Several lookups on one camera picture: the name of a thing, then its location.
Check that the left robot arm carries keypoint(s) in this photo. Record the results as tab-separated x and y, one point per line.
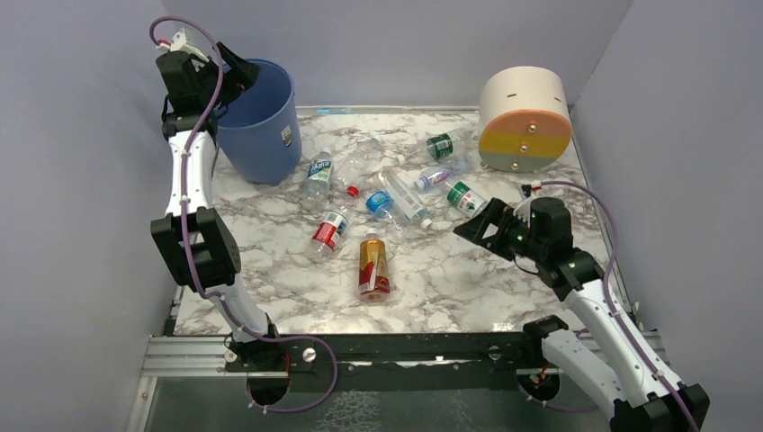
199	250

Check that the red label clear bottle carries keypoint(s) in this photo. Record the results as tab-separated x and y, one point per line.
328	236

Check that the green white label bottle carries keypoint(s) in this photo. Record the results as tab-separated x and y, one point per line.
463	198

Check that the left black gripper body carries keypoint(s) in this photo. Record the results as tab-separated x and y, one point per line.
224	72

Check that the gold red drink bottle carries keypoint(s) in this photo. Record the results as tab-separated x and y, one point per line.
373	276

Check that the cream cylinder with striped face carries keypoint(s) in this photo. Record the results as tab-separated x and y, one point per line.
524	120

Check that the dark green label bottle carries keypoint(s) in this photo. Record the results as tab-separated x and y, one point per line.
435	147

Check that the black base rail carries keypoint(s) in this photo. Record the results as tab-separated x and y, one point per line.
389	363

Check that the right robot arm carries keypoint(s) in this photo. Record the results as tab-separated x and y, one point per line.
629	382

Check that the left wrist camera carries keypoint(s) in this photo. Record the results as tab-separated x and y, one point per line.
182	41

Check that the blue plastic bin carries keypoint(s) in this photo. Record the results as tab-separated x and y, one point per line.
260	133

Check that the Ganten small water bottle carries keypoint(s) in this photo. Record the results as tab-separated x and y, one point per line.
437	175

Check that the blue label clear bottle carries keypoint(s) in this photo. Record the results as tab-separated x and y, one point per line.
382	208

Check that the blue green label bottle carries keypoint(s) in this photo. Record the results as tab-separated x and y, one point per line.
318	181

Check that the clear bottle red cap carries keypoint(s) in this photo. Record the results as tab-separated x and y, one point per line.
357	164

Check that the white label tea bottle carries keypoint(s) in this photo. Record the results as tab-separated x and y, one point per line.
408	202

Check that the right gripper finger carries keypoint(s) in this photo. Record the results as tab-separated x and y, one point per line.
496	213
484	234

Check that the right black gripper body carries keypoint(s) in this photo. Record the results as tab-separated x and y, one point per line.
503	229

